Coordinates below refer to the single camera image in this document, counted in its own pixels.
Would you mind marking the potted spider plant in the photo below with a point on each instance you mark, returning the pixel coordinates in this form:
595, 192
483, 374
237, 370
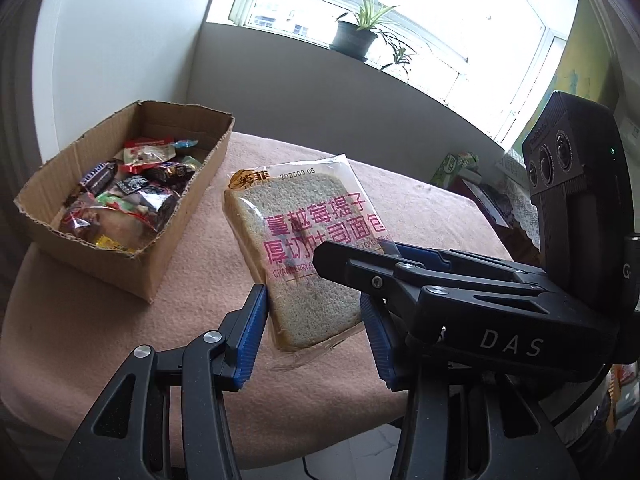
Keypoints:
356, 32

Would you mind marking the Snickers bar Chinese label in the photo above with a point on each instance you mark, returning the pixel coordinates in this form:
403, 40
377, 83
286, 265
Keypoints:
174, 175

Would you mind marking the dark side cabinet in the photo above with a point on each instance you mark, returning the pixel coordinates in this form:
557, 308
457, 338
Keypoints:
498, 210

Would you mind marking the cardboard box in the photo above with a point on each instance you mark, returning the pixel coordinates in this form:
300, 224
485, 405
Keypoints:
114, 203

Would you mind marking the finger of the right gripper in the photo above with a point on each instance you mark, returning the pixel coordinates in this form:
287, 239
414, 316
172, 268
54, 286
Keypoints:
452, 261
396, 280

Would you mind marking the brown cake in bag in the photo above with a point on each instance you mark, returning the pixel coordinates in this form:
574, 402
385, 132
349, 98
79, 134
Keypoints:
105, 227

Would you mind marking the red white snack pouch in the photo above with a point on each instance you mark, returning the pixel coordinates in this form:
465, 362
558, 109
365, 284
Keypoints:
142, 154

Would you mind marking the pink table cloth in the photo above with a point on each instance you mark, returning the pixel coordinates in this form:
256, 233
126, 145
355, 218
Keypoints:
65, 334

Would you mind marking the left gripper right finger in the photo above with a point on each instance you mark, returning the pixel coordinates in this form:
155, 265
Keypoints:
386, 335

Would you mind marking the Snickers bar English label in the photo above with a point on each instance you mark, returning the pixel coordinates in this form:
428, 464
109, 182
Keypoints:
98, 177

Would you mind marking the window frame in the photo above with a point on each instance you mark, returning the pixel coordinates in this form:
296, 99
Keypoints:
487, 60

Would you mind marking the green carton box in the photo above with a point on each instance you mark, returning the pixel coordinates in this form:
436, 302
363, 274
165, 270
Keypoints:
450, 167

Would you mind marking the dark brownie in bag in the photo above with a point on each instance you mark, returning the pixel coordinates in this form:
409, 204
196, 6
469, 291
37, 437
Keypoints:
153, 205

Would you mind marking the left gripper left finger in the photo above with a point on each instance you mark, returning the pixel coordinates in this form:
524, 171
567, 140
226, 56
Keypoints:
162, 416

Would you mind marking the black yellow candy packet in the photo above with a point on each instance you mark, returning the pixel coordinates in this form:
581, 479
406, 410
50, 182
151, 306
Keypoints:
131, 184

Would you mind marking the packaged sliced bread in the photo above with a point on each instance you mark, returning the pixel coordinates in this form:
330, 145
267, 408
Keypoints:
279, 215

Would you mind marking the wall map poster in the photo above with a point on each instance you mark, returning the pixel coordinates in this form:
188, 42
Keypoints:
585, 68

